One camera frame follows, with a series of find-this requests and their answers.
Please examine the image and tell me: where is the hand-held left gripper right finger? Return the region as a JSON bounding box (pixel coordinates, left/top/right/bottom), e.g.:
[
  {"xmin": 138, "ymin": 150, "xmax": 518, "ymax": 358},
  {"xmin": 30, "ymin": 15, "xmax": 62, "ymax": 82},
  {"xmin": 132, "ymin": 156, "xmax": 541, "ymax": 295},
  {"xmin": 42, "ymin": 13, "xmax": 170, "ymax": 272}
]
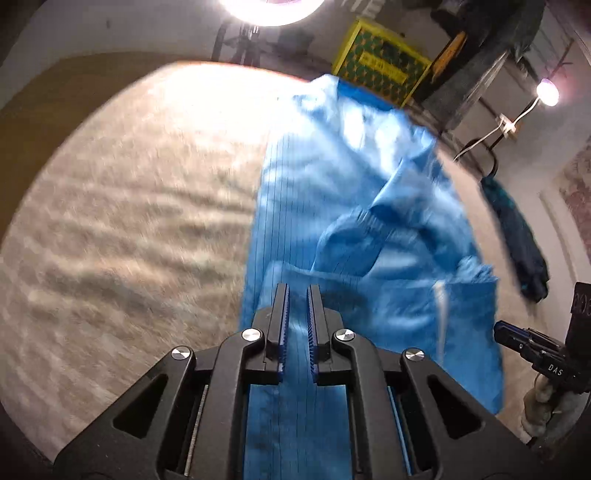
[{"xmin": 307, "ymin": 285, "xmax": 541, "ymax": 480}]

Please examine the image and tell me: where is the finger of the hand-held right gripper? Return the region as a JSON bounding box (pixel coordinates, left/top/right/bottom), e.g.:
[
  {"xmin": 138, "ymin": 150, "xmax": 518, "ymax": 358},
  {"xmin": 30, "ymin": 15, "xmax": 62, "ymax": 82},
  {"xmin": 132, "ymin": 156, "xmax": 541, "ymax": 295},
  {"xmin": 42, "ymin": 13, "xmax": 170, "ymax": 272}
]
[{"xmin": 493, "ymin": 322, "xmax": 573, "ymax": 384}]

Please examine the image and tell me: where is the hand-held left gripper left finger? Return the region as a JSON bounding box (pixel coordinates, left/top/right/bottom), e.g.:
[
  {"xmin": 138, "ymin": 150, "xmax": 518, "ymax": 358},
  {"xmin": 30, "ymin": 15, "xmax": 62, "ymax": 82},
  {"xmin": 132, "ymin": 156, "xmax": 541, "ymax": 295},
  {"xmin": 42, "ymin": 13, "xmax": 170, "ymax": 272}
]
[{"xmin": 53, "ymin": 282, "xmax": 291, "ymax": 480}]

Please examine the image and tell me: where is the light blue striped work coat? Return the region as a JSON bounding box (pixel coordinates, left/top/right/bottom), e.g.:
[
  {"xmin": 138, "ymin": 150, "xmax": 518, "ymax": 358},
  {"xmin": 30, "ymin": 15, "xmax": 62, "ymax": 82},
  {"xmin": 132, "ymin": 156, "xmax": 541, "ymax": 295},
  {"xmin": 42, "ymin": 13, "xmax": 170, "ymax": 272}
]
[{"xmin": 240, "ymin": 74, "xmax": 504, "ymax": 480}]

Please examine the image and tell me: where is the folded dark clothes teal lining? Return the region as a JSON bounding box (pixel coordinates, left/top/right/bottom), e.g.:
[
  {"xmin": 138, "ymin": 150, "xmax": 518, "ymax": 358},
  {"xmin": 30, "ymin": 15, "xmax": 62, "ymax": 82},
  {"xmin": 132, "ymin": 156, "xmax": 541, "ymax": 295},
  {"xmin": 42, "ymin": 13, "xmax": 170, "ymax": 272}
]
[{"xmin": 480, "ymin": 175, "xmax": 550, "ymax": 303}]

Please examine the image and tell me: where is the black metal clothes rack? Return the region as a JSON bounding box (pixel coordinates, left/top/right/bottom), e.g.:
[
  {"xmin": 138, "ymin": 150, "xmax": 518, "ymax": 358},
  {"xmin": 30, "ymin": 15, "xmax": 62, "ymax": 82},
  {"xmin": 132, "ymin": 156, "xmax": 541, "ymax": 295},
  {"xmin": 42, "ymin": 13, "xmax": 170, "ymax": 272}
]
[{"xmin": 259, "ymin": 0, "xmax": 578, "ymax": 153}]

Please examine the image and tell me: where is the person's right hand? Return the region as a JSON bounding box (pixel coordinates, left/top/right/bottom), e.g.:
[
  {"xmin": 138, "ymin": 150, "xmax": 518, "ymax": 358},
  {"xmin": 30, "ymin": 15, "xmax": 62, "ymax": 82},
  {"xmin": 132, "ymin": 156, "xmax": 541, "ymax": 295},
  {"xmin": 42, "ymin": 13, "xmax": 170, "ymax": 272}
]
[{"xmin": 524, "ymin": 378, "xmax": 591, "ymax": 444}]

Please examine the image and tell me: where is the white clip lamp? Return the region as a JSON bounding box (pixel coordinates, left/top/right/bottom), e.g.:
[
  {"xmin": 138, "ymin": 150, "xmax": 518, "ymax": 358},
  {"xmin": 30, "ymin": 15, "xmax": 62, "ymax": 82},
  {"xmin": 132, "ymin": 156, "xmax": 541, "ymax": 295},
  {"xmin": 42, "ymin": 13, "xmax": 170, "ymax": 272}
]
[{"xmin": 495, "ymin": 78, "xmax": 561, "ymax": 138}]

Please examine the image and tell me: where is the grey plaid hanging coat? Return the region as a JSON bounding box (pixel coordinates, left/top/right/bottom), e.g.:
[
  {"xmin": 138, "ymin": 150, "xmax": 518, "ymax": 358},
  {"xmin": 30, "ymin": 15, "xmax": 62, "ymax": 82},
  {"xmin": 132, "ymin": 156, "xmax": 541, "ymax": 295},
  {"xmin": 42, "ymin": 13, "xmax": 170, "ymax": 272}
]
[{"xmin": 418, "ymin": 44, "xmax": 511, "ymax": 132}]

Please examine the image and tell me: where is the yellow green patterned box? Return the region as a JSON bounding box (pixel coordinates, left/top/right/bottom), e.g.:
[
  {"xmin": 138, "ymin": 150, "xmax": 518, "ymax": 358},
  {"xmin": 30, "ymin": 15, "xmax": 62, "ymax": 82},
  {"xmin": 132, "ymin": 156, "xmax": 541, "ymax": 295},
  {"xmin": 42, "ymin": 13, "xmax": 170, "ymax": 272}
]
[{"xmin": 332, "ymin": 18, "xmax": 432, "ymax": 109}]

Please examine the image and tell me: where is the black light stand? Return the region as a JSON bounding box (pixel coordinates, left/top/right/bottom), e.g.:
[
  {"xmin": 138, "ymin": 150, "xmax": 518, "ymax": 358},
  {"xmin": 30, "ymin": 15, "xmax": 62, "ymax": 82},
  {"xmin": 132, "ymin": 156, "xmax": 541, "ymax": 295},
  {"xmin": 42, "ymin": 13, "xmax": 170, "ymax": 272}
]
[{"xmin": 212, "ymin": 21, "xmax": 269, "ymax": 65}]

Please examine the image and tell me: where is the black hanging jacket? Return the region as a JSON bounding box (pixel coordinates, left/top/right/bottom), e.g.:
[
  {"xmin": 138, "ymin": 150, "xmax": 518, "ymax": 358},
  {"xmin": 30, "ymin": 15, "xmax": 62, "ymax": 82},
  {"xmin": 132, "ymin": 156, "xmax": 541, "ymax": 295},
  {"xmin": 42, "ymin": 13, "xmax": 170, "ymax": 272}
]
[{"xmin": 431, "ymin": 0, "xmax": 548, "ymax": 63}]

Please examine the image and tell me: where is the round studio light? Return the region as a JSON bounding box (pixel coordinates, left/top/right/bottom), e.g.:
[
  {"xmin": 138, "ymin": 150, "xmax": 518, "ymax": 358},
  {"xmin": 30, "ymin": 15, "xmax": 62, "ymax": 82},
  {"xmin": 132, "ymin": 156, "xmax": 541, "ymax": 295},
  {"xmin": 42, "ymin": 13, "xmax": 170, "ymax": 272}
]
[{"xmin": 217, "ymin": 0, "xmax": 326, "ymax": 26}]

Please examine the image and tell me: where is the landscape wall painting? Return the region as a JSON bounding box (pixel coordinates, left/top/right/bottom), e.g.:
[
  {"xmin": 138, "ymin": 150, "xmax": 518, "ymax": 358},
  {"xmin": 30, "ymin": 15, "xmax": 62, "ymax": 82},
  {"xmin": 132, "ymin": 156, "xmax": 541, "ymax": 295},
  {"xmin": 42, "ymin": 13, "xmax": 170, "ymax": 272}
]
[{"xmin": 558, "ymin": 143, "xmax": 591, "ymax": 241}]

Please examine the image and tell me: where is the white lamp cable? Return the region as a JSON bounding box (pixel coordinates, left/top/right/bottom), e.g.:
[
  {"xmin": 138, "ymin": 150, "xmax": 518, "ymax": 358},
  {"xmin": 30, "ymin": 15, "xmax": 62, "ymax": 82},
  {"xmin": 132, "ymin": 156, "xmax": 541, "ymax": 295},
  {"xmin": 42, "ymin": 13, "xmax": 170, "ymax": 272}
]
[{"xmin": 452, "ymin": 127, "xmax": 502, "ymax": 162}]

